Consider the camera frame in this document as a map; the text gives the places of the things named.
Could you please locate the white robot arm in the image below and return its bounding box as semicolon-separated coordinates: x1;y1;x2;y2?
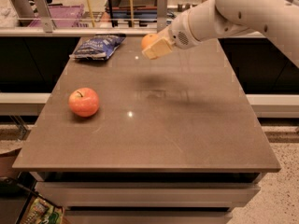
142;0;299;66

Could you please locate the blue chip bag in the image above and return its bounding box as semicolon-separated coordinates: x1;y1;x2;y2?
70;34;126;61

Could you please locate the orange fruit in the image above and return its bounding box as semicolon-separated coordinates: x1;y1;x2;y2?
141;34;159;49

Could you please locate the red apple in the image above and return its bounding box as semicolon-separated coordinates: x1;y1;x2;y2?
68;88;99;118

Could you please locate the purple plastic crate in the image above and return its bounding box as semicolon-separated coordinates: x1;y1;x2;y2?
27;4;85;29

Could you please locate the upper cabinet drawer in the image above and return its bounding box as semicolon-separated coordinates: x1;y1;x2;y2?
36;182;260;208

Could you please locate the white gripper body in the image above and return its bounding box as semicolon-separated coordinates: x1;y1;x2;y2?
168;10;200;49

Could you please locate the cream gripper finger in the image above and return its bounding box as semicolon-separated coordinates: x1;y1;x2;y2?
142;37;175;60
157;26;169;38

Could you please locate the glass railing with metal posts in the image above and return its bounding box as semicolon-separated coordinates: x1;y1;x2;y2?
0;0;299;38

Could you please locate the cabinet drawer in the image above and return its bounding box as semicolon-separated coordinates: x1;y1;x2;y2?
65;211;233;224
36;182;260;208

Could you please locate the snack box on floor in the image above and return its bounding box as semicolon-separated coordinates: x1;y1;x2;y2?
16;196;64;224

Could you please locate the lower cabinet drawer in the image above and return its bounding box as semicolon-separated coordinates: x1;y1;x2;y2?
65;211;233;224

